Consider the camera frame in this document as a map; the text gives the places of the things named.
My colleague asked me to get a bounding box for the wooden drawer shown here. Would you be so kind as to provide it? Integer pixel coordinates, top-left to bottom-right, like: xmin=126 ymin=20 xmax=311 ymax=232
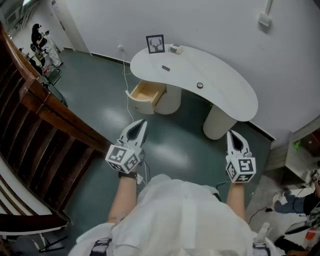
xmin=125 ymin=80 xmax=167 ymax=115

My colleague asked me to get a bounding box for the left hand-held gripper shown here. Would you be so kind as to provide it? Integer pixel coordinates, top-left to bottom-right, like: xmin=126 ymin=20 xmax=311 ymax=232
xmin=104 ymin=119 xmax=148 ymax=175

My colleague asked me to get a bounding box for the white kidney-shaped desk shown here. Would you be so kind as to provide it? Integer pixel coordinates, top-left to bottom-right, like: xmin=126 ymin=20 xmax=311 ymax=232
xmin=125 ymin=44 xmax=259 ymax=141

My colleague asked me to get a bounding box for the white wall switch box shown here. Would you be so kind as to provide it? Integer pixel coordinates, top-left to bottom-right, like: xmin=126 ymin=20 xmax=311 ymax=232
xmin=257 ymin=12 xmax=272 ymax=28

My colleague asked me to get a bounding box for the black floor cable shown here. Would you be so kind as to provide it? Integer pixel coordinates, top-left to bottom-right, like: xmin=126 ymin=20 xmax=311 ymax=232
xmin=246 ymin=205 xmax=274 ymax=224

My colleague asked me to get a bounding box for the person's right forearm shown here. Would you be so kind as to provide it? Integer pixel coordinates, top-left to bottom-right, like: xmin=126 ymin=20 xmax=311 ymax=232
xmin=225 ymin=182 xmax=248 ymax=223

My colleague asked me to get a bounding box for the black framed deer picture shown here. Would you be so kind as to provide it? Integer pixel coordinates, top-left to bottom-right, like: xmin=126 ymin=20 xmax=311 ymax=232
xmin=145 ymin=34 xmax=166 ymax=55

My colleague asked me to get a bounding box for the brown wooden bed frame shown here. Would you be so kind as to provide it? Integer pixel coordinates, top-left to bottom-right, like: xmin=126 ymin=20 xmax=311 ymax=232
xmin=0 ymin=23 xmax=109 ymax=237

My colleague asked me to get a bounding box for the person's white shirt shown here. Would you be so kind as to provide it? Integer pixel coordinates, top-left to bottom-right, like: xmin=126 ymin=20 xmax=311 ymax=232
xmin=75 ymin=173 xmax=279 ymax=256

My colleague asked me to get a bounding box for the white power cable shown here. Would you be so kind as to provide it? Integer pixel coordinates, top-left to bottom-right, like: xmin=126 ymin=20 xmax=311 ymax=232
xmin=121 ymin=49 xmax=135 ymax=124

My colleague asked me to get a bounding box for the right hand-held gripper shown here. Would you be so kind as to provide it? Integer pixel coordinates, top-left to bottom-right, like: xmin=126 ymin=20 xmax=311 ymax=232
xmin=225 ymin=129 xmax=257 ymax=184

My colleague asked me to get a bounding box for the person's left forearm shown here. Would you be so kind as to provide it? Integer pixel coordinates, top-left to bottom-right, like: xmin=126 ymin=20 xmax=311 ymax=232
xmin=107 ymin=172 xmax=139 ymax=223

